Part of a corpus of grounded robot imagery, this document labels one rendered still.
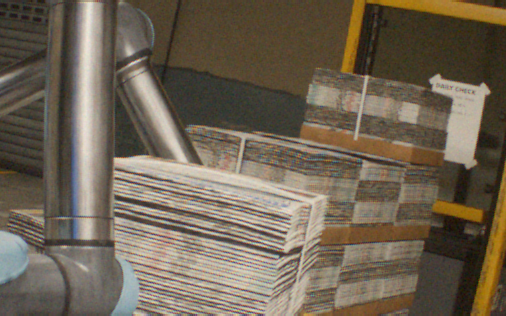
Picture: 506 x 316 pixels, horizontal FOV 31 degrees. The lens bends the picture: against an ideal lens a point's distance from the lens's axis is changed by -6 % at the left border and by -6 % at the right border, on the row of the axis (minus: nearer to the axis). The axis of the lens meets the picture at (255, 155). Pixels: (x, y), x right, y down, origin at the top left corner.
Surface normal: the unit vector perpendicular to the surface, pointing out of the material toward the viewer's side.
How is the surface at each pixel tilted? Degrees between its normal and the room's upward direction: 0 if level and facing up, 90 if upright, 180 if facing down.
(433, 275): 90
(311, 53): 90
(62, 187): 84
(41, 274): 44
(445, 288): 90
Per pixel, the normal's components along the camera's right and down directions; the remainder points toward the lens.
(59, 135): -0.30, -0.10
